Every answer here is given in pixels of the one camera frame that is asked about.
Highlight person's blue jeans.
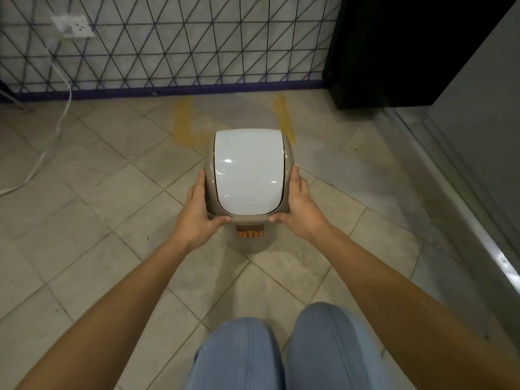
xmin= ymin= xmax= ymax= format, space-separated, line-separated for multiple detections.
xmin=184 ymin=302 xmax=394 ymax=390

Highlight white wall socket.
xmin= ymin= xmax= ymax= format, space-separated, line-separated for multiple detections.
xmin=50 ymin=14 xmax=96 ymax=39

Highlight black cabinet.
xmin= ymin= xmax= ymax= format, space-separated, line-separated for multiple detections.
xmin=323 ymin=0 xmax=520 ymax=111

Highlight person's left forearm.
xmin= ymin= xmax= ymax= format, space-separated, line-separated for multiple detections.
xmin=16 ymin=235 xmax=192 ymax=390

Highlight person's right hand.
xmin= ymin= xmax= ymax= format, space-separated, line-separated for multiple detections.
xmin=269 ymin=163 xmax=334 ymax=244

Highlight grey metal door frame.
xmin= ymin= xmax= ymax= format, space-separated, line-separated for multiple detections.
xmin=378 ymin=0 xmax=520 ymax=354

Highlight white swing lid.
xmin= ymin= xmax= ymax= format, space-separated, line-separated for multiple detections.
xmin=214 ymin=129 xmax=286 ymax=216

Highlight beige trash bin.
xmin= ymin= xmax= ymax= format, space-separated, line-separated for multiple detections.
xmin=203 ymin=128 xmax=296 ymax=253

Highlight white power cable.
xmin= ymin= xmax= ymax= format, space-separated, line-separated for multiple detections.
xmin=0 ymin=38 xmax=74 ymax=197

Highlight person's left hand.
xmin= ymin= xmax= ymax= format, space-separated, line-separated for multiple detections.
xmin=172 ymin=170 xmax=232 ymax=253

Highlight person's right forearm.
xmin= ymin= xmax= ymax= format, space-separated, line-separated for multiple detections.
xmin=312 ymin=226 xmax=520 ymax=390

